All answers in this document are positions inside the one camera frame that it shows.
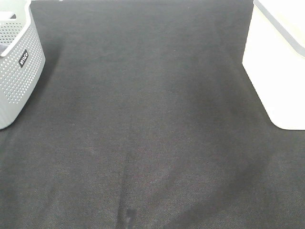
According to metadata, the white plastic bin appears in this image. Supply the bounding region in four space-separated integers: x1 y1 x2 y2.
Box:
242 0 305 130

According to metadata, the grey perforated basket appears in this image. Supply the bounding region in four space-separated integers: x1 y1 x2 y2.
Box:
0 0 45 129

